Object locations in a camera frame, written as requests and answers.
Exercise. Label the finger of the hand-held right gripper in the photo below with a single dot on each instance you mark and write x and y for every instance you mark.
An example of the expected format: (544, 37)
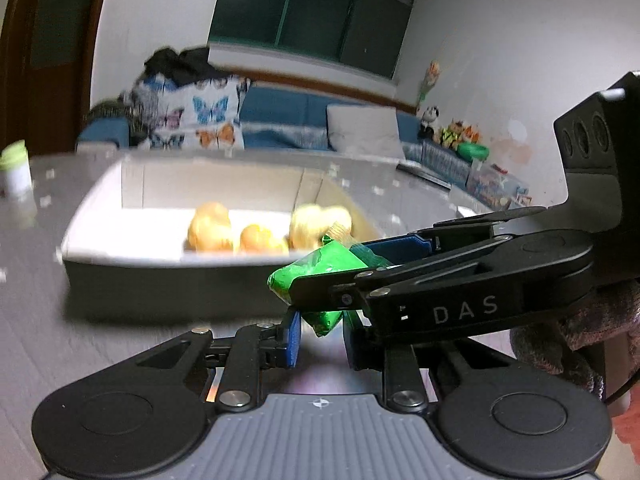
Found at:
(400, 251)
(325, 292)

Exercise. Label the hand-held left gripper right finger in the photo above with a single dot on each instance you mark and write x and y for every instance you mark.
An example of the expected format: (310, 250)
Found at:
(354, 352)

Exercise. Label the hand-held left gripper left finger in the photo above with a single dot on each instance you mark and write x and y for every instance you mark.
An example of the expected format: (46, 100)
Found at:
(292, 340)

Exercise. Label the green plastic packet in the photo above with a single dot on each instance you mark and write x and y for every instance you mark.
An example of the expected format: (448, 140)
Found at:
(320, 265)

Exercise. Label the small yellow toy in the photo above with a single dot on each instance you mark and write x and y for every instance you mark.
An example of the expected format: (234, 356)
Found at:
(260, 240)

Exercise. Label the grey cardboard box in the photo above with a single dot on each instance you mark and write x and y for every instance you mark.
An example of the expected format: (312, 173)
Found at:
(150, 285)

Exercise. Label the person's right forearm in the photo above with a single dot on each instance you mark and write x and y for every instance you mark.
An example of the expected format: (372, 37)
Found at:
(565, 335)

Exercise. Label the clear storage box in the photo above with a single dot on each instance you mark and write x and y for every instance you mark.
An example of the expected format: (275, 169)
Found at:
(500, 187)

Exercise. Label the green plastic basin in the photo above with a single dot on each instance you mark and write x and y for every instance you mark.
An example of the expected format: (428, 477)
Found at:
(474, 151)

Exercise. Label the grey cushion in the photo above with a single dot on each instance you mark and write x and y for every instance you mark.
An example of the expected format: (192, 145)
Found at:
(365, 130)

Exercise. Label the pile of plush toys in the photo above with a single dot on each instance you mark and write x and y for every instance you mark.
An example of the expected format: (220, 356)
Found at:
(460, 135)

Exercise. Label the panda plush toy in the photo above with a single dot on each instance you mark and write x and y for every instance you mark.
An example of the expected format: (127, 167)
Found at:
(429, 122)

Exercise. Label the hanging plush doll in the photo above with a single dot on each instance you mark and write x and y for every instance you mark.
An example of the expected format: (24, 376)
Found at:
(430, 80)

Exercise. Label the blue sofa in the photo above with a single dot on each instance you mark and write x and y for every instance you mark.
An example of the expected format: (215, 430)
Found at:
(280, 110)

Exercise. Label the butterfly print pillow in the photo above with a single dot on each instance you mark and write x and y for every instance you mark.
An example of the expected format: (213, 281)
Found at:
(210, 110)

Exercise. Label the green framed window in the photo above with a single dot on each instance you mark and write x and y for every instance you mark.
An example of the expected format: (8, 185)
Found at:
(320, 10)

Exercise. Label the grey star print tablecloth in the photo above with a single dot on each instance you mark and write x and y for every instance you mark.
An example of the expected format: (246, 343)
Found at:
(35, 270)

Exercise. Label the black clothes pile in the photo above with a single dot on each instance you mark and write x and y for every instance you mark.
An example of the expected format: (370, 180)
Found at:
(185, 62)

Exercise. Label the plaid clothes pile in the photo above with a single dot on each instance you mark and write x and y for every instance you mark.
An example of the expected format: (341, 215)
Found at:
(117, 110)

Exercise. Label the white jar with green lid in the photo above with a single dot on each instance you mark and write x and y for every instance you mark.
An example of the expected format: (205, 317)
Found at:
(15, 175)

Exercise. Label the brown wooden door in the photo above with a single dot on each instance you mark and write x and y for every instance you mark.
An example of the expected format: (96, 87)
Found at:
(50, 85)

